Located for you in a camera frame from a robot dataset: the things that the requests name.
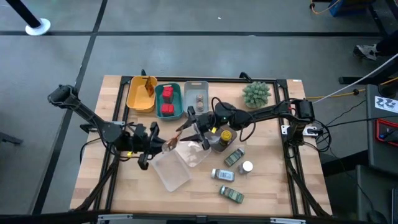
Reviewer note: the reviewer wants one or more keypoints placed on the red framed device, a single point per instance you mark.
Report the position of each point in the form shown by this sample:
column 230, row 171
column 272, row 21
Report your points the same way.
column 381, row 132

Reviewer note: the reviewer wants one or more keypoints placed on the yellow-lidded dark jar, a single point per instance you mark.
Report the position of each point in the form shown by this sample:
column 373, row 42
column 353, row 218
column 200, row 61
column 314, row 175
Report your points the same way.
column 226, row 135

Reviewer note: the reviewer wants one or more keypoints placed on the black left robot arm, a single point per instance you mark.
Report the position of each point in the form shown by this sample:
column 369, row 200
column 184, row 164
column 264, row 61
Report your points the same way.
column 93, row 119

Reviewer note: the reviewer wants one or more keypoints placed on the black metal table frame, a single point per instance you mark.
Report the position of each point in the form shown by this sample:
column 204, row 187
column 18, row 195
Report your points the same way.
column 217, row 79

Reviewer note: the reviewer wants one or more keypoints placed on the clear plastic bin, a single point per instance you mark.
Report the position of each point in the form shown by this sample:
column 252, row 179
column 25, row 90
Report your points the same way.
column 171, row 172
column 192, row 155

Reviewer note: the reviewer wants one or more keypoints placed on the grey plastic bin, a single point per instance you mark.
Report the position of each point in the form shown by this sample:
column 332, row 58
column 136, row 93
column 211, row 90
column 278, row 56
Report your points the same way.
column 190, row 99

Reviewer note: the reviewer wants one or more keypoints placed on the green glass spice jar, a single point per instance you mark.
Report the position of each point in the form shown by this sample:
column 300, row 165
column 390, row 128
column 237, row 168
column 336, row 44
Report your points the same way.
column 234, row 157
column 231, row 194

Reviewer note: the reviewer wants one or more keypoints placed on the black frame clamp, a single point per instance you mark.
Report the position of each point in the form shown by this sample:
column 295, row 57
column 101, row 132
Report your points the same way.
column 143, row 73
column 245, row 76

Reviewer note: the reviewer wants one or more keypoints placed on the person's leg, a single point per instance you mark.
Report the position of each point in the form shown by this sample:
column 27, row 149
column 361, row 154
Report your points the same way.
column 388, row 45

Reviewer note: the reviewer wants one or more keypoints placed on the white power strip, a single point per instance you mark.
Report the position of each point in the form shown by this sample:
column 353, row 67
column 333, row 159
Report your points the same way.
column 311, row 130

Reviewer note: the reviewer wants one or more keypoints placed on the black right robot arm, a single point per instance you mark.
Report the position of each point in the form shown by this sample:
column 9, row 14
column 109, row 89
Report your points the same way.
column 267, row 112

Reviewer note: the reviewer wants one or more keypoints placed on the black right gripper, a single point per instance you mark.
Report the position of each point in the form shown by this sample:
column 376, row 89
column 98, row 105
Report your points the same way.
column 208, row 124

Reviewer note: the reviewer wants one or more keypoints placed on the white-lidded bagel seasoning jar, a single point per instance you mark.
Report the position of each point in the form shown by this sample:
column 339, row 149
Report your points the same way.
column 224, row 175
column 246, row 166

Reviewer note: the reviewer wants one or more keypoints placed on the dark jar yellow lid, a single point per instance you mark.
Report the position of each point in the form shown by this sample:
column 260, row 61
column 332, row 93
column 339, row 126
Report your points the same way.
column 214, row 144

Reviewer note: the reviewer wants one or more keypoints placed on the small brown-lidded jar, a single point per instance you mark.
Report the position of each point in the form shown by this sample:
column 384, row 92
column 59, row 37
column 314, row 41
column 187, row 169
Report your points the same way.
column 199, row 97
column 200, row 106

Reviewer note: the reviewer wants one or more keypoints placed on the person's shoe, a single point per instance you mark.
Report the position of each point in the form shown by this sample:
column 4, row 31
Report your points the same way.
column 365, row 51

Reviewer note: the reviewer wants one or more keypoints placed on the teal plastic bin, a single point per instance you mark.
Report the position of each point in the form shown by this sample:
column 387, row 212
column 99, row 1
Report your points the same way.
column 178, row 93

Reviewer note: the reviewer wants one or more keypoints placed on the yellow plastic bin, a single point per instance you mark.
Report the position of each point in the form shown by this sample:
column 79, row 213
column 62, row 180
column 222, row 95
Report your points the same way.
column 138, row 99

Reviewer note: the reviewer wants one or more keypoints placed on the dark chair foot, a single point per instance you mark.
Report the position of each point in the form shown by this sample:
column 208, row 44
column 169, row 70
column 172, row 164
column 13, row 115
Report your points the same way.
column 11, row 138

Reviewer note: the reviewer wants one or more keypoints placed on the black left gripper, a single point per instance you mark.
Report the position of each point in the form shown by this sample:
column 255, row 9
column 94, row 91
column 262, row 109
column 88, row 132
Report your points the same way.
column 144, row 141

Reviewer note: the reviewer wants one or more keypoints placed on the white paper marker tag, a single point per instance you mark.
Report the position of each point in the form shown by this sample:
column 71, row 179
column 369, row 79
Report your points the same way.
column 385, row 104

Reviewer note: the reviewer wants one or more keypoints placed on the blue box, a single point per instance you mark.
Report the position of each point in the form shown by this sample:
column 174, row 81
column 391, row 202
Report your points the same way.
column 351, row 6

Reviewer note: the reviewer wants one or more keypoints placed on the black post with white base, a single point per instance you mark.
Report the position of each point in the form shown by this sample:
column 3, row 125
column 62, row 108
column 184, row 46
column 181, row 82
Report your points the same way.
column 37, row 27

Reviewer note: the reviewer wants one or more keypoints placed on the green succulent plant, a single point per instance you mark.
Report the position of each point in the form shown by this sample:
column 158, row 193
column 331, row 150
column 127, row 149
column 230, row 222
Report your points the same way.
column 256, row 95

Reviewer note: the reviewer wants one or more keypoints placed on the black equipment cart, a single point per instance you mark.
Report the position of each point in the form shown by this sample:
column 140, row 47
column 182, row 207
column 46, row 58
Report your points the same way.
column 371, row 140

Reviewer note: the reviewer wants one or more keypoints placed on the black desk leg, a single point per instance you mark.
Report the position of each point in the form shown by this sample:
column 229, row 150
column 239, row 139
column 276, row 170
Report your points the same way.
column 360, row 80

